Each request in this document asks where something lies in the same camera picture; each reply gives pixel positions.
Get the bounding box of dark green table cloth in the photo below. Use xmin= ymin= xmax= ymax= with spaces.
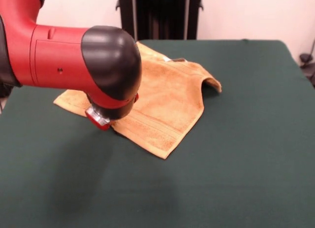
xmin=0 ymin=39 xmax=315 ymax=228

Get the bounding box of tan terry cloth towel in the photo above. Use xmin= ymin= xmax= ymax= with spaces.
xmin=53 ymin=41 xmax=222 ymax=160

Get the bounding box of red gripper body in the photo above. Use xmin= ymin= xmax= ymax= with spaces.
xmin=85 ymin=93 xmax=139 ymax=131

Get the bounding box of black metal stand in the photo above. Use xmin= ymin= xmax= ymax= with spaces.
xmin=115 ymin=0 xmax=204 ymax=41

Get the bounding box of black plug adapter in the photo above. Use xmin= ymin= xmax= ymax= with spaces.
xmin=299 ymin=53 xmax=315 ymax=88

